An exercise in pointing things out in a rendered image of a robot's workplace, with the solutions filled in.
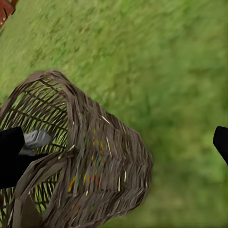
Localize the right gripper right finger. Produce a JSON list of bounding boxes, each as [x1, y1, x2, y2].
[[213, 126, 228, 165]]

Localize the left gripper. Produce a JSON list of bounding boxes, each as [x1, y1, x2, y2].
[[0, 152, 48, 190]]

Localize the wicker basket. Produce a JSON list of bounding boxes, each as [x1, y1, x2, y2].
[[0, 68, 153, 228]]

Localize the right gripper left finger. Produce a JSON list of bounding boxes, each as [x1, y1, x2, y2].
[[0, 126, 25, 184]]

